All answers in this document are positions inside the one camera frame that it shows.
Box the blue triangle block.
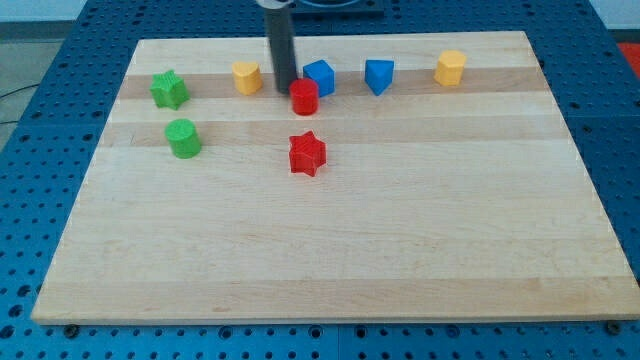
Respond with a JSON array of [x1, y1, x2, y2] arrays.
[[365, 59, 395, 96]]

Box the blue cube block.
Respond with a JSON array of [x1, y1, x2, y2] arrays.
[[303, 60, 335, 97]]

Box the yellow heart block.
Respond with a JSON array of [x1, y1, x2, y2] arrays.
[[232, 61, 263, 95]]

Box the red cylinder block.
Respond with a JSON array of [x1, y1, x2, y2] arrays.
[[289, 78, 319, 116]]

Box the wooden board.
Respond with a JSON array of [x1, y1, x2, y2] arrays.
[[31, 31, 639, 325]]

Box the green star block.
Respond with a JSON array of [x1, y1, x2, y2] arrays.
[[149, 69, 190, 110]]

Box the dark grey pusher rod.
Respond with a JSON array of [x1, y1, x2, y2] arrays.
[[263, 4, 298, 94]]

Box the red star block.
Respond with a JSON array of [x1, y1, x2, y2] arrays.
[[289, 131, 326, 177]]

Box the black cable on floor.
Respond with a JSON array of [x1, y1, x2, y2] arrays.
[[0, 82, 41, 126]]

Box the green cylinder block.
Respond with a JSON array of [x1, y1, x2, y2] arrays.
[[164, 119, 202, 159]]

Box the yellow hexagon block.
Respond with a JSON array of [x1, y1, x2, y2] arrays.
[[434, 50, 467, 86]]

